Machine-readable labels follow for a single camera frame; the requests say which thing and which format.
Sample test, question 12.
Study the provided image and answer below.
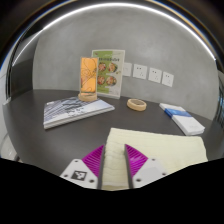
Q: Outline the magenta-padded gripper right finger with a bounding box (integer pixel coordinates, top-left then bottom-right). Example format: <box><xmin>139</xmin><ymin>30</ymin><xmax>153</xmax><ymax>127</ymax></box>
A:
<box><xmin>124</xmin><ymin>143</ymin><xmax>168</xmax><ymax>190</ymax></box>

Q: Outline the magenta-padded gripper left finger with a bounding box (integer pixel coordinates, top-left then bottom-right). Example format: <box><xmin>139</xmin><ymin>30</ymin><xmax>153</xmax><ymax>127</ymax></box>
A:
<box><xmin>59</xmin><ymin>143</ymin><xmax>107</xmax><ymax>190</ymax></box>

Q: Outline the cream towel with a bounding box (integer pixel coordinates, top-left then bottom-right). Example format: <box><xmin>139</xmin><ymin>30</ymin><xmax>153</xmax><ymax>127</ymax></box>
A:
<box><xmin>101</xmin><ymin>127</ymin><xmax>209</xmax><ymax>192</ymax></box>

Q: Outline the grey blue magazine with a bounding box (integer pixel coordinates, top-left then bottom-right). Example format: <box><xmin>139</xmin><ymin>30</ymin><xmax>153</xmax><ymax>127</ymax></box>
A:
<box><xmin>42</xmin><ymin>96</ymin><xmax>116</xmax><ymax>130</ymax></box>

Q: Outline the beige tape roll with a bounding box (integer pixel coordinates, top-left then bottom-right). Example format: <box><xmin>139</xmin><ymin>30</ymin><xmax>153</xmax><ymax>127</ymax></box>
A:
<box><xmin>126</xmin><ymin>98</ymin><xmax>148</xmax><ymax>112</ymax></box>

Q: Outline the white booklet stack blue band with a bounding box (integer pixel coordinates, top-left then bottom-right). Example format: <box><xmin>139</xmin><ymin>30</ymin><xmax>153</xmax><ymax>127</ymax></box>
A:
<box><xmin>158</xmin><ymin>102</ymin><xmax>206</xmax><ymax>136</ymax></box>

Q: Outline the orange sign on wooden base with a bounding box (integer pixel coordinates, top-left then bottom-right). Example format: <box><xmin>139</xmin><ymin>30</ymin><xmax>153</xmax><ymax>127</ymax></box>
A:
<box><xmin>77</xmin><ymin>56</ymin><xmax>100</xmax><ymax>103</ymax></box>

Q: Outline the green menu sign stand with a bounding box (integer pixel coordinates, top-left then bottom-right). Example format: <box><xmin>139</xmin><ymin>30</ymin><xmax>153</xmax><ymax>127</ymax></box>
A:
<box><xmin>91</xmin><ymin>49</ymin><xmax>126</xmax><ymax>100</ymax></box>

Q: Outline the white ceiling light strip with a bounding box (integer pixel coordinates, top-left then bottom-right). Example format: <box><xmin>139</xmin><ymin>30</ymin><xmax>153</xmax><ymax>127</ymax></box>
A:
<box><xmin>11</xmin><ymin>2</ymin><xmax>217</xmax><ymax>67</ymax></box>

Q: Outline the white wall socket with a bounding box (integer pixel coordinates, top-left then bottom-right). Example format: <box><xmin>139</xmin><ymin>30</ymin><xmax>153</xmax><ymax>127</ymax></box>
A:
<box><xmin>132</xmin><ymin>63</ymin><xmax>148</xmax><ymax>80</ymax></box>
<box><xmin>122</xmin><ymin>62</ymin><xmax>133</xmax><ymax>77</ymax></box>
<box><xmin>161</xmin><ymin>71</ymin><xmax>175</xmax><ymax>88</ymax></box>
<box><xmin>148</xmin><ymin>67</ymin><xmax>163</xmax><ymax>84</ymax></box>

